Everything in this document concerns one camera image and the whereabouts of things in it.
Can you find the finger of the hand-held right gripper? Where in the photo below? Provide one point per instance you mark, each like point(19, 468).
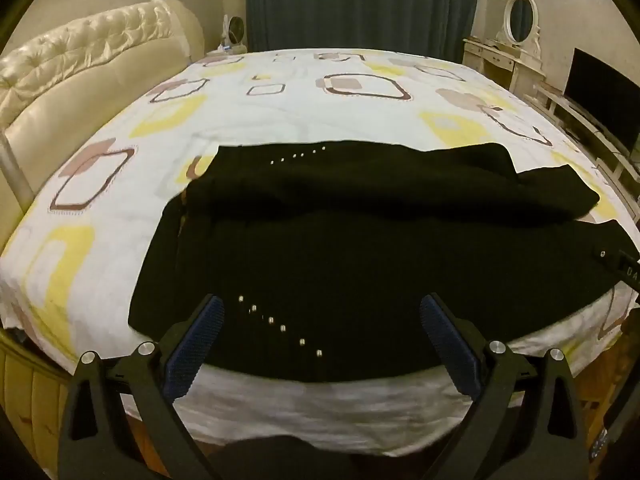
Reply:
point(622, 267)

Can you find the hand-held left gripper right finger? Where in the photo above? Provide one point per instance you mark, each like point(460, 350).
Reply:
point(447, 342)

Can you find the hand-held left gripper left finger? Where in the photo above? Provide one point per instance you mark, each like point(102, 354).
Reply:
point(197, 342)

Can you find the black pants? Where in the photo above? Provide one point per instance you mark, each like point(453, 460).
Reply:
point(350, 240)

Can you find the white television stand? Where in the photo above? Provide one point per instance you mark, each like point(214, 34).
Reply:
point(575, 115)

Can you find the black flat television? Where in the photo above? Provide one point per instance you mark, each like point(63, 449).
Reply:
point(605, 90)

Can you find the patterned white bed sheet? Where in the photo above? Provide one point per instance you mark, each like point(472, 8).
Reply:
point(150, 160)

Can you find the white dressing table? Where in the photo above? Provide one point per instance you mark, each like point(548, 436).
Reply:
point(500, 60)

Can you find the oval white vanity mirror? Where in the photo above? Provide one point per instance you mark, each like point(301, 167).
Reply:
point(520, 15)

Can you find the white nightstand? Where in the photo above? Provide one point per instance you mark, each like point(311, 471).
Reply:
point(222, 52)

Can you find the cream tufted leather headboard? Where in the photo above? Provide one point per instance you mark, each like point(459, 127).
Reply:
point(75, 60)

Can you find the small white desk fan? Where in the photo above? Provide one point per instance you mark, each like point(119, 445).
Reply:
point(234, 32)

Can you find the dark teal curtain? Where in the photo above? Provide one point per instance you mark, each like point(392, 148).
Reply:
point(360, 5)

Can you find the yellow padded bed frame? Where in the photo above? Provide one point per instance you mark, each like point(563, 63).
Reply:
point(30, 410)

